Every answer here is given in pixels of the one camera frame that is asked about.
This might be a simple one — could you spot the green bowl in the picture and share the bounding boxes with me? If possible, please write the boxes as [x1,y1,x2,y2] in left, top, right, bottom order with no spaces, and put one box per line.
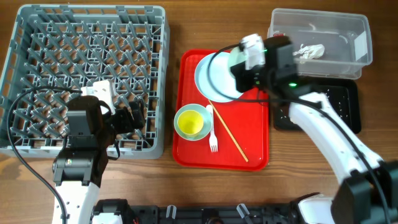
[228,44,249,71]

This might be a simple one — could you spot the white tissue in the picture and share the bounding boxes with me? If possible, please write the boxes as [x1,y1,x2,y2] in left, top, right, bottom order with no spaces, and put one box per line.
[293,44,325,60]

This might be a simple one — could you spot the yellow plastic cup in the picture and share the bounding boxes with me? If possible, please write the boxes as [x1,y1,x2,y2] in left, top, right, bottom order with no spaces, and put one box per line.
[177,110,204,137]

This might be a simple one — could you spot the rice food scraps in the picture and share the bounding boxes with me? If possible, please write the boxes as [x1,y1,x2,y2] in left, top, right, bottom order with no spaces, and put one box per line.
[273,85,361,126]

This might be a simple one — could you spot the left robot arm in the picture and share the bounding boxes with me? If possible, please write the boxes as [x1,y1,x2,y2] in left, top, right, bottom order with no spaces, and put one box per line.
[52,96,144,223]

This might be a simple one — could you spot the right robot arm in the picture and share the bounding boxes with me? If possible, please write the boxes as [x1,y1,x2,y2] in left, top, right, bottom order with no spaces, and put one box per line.
[229,34,397,223]

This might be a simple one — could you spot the clear plastic waste bin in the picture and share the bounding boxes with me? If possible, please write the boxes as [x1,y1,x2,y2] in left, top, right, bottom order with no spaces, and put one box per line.
[267,8,373,80]

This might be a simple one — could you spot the grey plastic dishwasher rack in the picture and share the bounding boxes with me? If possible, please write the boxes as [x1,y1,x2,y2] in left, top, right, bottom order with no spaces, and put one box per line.
[1,4,170,159]

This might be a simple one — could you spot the light blue dinner plate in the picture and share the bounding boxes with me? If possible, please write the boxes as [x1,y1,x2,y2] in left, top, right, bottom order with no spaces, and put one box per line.
[195,52,243,103]

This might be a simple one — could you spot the wooden chopstick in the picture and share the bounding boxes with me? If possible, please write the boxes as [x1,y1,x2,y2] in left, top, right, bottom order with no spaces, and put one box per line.
[208,100,249,162]

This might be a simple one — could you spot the red plastic serving tray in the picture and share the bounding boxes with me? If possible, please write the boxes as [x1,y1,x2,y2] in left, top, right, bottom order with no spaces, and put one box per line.
[172,49,269,171]

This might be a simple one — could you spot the light blue small bowl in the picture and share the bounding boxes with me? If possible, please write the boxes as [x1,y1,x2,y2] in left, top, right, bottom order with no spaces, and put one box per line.
[174,104,211,141]

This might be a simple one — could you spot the white plastic fork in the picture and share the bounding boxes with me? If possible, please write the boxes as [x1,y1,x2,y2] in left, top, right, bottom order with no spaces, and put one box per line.
[206,105,218,152]

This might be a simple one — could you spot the black plastic tray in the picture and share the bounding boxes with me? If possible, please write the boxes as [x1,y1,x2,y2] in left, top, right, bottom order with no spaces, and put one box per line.
[273,77,361,134]

